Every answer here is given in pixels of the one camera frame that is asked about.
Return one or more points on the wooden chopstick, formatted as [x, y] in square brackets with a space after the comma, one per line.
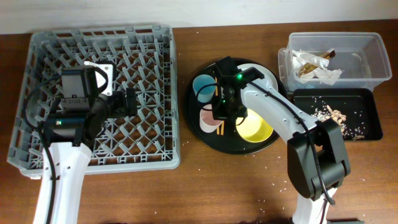
[222, 129]
[218, 130]

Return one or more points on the yellow bowl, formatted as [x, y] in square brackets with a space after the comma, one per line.
[253, 128]

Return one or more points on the pink plastic cup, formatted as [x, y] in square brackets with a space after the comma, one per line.
[207, 123]

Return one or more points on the blue plastic cup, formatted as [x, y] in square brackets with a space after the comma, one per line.
[204, 88]

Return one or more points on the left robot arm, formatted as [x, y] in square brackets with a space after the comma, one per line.
[68, 135]

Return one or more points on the grey round plate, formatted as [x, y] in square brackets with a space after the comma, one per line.
[267, 73]

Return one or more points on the white paper napkins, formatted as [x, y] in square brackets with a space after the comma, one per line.
[323, 75]

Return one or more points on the brown food scraps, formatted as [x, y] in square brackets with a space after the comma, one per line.
[324, 112]

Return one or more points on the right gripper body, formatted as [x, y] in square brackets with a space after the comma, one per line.
[223, 107]

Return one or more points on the round black serving tray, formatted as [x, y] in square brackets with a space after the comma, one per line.
[230, 142]

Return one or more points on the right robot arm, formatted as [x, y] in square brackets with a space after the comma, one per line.
[316, 154]

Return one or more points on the grey plastic dishwasher rack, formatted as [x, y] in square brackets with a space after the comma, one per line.
[145, 61]

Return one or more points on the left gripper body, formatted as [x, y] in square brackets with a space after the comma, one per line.
[115, 103]

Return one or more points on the clear plastic waste bin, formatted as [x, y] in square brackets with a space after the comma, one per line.
[361, 56]

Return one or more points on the black rectangular tray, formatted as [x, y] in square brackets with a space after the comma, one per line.
[357, 103]

